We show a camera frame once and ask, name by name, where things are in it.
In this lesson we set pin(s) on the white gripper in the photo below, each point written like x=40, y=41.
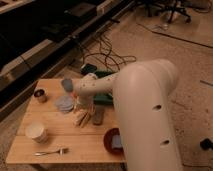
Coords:
x=84, y=102

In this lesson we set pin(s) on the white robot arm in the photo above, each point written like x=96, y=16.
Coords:
x=140, y=93

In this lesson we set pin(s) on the small metal cup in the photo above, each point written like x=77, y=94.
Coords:
x=40, y=96

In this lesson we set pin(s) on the white paper cup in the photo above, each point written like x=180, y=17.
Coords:
x=37, y=132

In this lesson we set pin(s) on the dark rectangular block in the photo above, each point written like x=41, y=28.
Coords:
x=98, y=116

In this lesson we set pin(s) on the grey blue round lid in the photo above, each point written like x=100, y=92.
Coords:
x=64, y=104

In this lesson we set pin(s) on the green plastic bin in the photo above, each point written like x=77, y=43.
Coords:
x=103, y=99

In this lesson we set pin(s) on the dark red bowl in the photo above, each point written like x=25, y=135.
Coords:
x=107, y=141

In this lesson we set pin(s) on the blue sponge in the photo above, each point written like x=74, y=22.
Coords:
x=116, y=142

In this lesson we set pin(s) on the silver fork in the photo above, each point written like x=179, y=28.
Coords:
x=60, y=151

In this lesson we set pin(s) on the black power adapter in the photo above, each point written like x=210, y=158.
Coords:
x=88, y=68

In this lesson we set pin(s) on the black box on floor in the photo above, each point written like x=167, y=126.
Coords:
x=206, y=144

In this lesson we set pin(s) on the black office chair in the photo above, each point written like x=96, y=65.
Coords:
x=156, y=7

